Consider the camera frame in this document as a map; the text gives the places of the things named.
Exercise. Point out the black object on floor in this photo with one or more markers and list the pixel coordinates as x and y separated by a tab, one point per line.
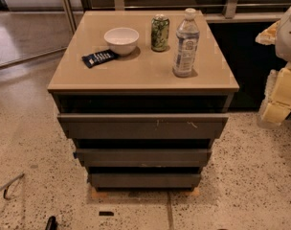
51	223

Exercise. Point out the grey top drawer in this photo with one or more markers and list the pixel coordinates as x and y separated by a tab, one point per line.
143	126

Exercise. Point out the grey three-drawer cabinet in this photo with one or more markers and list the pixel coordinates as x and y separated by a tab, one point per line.
141	83

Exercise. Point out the grey bottom drawer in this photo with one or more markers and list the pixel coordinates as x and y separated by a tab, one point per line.
143	180

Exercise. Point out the white ceramic bowl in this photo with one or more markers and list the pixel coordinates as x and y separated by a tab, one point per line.
122	41

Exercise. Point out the metal rod on floor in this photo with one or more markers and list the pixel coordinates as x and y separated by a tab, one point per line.
4	189

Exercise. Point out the clear plastic water bottle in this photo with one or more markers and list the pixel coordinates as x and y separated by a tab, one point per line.
186	42

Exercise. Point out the dark blue snack packet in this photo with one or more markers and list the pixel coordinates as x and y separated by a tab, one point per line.
99	58

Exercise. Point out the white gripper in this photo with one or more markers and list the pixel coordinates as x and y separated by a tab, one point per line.
289	35

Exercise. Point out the grey middle drawer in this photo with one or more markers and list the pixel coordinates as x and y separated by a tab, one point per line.
143	158

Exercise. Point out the green drink can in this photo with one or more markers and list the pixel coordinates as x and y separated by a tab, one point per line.
159	32

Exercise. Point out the grey drawer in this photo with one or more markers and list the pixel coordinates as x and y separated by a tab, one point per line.
143	126
143	158
143	180

